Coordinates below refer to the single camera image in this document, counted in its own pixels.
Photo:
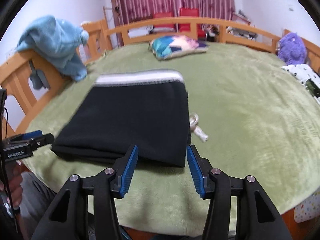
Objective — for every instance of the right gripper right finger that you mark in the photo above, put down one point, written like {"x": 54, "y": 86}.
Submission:
{"x": 256, "y": 215}

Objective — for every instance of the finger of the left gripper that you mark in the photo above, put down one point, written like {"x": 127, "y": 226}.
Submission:
{"x": 30, "y": 135}

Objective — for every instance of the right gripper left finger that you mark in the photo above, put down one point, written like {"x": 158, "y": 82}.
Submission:
{"x": 67, "y": 215}

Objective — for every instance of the black pants white stripe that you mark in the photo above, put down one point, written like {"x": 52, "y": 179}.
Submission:
{"x": 148, "y": 109}

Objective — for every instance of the person's left hand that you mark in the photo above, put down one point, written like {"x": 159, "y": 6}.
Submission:
{"x": 15, "y": 185}

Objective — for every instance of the star patterned waste bin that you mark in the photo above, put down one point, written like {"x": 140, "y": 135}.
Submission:
{"x": 308, "y": 209}

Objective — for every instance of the light blue fleece garment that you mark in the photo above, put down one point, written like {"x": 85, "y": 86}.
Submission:
{"x": 56, "y": 40}

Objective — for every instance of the green bed blanket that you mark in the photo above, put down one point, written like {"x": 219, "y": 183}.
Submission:
{"x": 259, "y": 119}

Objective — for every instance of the black smartphone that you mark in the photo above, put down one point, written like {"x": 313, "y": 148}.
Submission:
{"x": 312, "y": 88}

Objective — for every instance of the colourful geometric pillow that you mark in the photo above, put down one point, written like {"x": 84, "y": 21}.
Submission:
{"x": 172, "y": 46}

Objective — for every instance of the white dotted pillow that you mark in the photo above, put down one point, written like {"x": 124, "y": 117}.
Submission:
{"x": 302, "y": 72}

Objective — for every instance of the purple plush toy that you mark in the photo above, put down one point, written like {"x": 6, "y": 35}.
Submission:
{"x": 291, "y": 49}

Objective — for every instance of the left red chair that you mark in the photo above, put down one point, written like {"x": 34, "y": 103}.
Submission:
{"x": 162, "y": 25}

